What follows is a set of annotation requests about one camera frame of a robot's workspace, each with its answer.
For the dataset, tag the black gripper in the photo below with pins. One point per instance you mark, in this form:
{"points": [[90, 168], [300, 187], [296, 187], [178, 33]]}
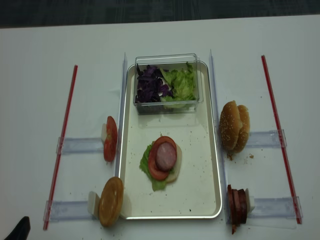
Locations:
{"points": [[21, 230]]}

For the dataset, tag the upright tomato slices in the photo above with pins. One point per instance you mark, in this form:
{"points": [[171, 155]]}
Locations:
{"points": [[110, 143]]}

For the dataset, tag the white block behind tomato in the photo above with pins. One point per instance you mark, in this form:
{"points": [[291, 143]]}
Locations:
{"points": [[103, 135]]}

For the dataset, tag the lettuce leaf on stack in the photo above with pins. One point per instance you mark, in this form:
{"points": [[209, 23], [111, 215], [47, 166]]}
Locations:
{"points": [[157, 185]]}

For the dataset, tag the tomato slice on stack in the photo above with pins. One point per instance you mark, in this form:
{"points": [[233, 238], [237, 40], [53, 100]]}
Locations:
{"points": [[155, 172]]}

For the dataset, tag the white bread slice on tray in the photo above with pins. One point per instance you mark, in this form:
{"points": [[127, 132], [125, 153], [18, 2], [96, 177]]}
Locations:
{"points": [[174, 173]]}

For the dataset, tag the upright sausage slices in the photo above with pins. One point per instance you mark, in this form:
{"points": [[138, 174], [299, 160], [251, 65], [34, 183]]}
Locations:
{"points": [[238, 206]]}

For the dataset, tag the green lettuce pile in box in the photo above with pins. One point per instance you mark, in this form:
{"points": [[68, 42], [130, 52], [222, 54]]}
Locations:
{"points": [[181, 84]]}

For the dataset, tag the white block behind bun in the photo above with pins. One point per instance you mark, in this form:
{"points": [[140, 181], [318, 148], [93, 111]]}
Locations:
{"points": [[93, 204]]}

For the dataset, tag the left red strip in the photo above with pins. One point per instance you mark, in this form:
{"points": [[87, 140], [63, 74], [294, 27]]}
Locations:
{"points": [[58, 157]]}

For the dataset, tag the red strip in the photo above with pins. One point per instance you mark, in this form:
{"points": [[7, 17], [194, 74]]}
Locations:
{"points": [[58, 157], [296, 205]]}

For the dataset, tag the upright toasted bun half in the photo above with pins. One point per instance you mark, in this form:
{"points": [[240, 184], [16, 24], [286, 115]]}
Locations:
{"points": [[111, 201]]}

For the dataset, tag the sausage slice on stack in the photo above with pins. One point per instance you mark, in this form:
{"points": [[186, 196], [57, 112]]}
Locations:
{"points": [[166, 156]]}

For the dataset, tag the white metal tray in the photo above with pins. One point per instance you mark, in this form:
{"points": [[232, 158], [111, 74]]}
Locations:
{"points": [[196, 193]]}

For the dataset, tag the purple cabbage pile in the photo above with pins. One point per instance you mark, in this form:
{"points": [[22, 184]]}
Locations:
{"points": [[151, 85]]}

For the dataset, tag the clear plastic salad box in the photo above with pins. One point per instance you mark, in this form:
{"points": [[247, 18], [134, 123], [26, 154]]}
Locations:
{"points": [[168, 63]]}

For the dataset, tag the white block behind sausage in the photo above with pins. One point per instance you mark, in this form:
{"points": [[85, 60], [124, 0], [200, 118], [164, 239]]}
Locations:
{"points": [[250, 201]]}

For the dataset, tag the sesame bun front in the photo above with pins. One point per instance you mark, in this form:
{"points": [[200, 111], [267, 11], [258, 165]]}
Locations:
{"points": [[230, 125]]}

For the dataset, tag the sesame bun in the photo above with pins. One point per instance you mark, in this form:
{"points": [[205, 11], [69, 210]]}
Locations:
{"points": [[245, 130], [230, 125]]}

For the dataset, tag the sesame bun rear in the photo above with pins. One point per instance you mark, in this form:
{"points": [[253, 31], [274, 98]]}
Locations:
{"points": [[245, 130]]}

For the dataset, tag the right red strip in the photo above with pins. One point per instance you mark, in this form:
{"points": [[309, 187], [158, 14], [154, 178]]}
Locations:
{"points": [[296, 205]]}

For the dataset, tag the lower left clear rail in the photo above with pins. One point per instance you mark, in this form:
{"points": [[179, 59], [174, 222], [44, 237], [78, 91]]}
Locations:
{"points": [[67, 211]]}

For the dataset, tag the clear rail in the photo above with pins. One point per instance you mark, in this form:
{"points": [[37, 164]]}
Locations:
{"points": [[283, 207], [69, 145], [67, 211], [267, 139]]}

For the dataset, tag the upper left clear rail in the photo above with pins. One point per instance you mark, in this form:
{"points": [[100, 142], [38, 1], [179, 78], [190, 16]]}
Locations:
{"points": [[69, 145]]}

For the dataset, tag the lower right clear rail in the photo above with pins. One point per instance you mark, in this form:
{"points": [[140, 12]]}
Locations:
{"points": [[283, 207]]}

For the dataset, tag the upper right clear rail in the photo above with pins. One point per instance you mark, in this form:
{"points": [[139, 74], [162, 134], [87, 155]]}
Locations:
{"points": [[267, 139]]}

